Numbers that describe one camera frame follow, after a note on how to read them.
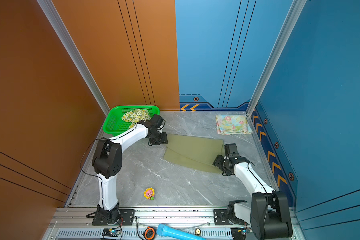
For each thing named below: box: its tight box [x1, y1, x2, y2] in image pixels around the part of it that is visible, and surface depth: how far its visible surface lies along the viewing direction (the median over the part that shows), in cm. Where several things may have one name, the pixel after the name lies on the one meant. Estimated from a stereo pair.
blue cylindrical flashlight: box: [156, 223, 206, 240], surface depth 68 cm
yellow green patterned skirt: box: [121, 109, 152, 129], surface depth 111 cm
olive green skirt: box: [163, 134, 225, 174], surface depth 98 cm
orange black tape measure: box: [142, 226, 157, 240], surface depth 68 cm
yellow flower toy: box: [143, 187, 155, 201], surface depth 79 cm
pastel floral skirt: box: [215, 115, 253, 135], surface depth 111 cm
